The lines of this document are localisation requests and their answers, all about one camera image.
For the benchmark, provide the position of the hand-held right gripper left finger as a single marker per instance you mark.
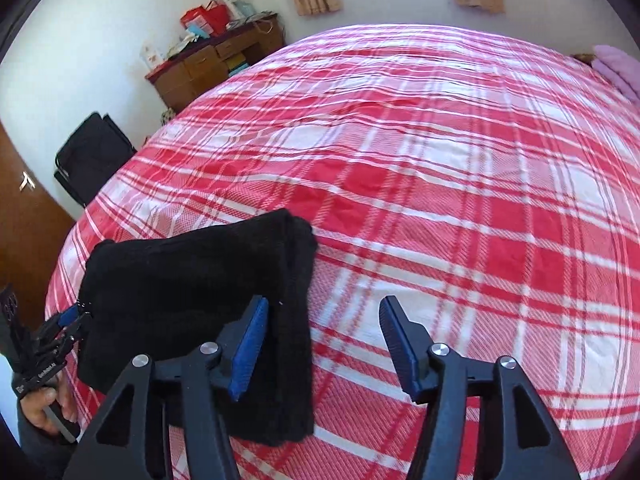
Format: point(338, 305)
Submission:
point(247, 355)

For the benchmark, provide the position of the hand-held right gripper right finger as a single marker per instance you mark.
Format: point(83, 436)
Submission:
point(400, 355)

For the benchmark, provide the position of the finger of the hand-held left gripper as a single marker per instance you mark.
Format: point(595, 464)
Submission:
point(70, 316)
point(62, 345)

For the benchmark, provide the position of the black pants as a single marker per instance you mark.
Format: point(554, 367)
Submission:
point(190, 270)

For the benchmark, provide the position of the person's left hand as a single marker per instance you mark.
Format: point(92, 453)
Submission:
point(37, 410)

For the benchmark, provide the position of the brown wooden door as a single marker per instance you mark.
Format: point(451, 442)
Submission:
point(30, 230)

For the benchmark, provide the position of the black folding chair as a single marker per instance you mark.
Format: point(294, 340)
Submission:
point(95, 155)

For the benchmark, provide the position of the red plaid bedsheet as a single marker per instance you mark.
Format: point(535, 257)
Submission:
point(425, 185)

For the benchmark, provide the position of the brown wooden desk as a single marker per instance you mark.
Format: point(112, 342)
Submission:
point(200, 67)

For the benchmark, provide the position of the red paper bag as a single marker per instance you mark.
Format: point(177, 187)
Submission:
point(212, 20)

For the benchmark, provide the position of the pink folded blanket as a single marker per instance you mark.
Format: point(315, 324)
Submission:
point(620, 67)

